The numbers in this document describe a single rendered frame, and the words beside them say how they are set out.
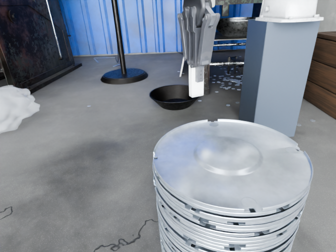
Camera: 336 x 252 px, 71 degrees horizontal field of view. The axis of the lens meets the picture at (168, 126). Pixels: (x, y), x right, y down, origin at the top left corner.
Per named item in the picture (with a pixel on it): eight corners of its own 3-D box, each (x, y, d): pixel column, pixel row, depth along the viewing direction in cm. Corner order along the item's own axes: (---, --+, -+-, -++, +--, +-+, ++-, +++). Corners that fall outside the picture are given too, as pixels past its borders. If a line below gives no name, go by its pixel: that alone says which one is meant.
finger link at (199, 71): (201, 56, 49) (208, 59, 46) (201, 80, 51) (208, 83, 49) (194, 57, 48) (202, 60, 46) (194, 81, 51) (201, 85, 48)
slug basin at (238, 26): (271, 36, 144) (274, 18, 140) (216, 39, 147) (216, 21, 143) (257, 31, 174) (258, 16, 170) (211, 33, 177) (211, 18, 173)
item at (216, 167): (355, 207, 33) (357, 203, 33) (150, 219, 33) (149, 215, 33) (270, 118, 59) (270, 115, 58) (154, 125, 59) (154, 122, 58)
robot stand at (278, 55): (294, 136, 98) (321, 18, 77) (251, 139, 98) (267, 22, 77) (274, 118, 114) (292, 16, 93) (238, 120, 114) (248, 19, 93)
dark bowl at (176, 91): (203, 114, 122) (203, 101, 119) (146, 115, 125) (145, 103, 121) (200, 94, 149) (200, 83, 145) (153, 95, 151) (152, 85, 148)
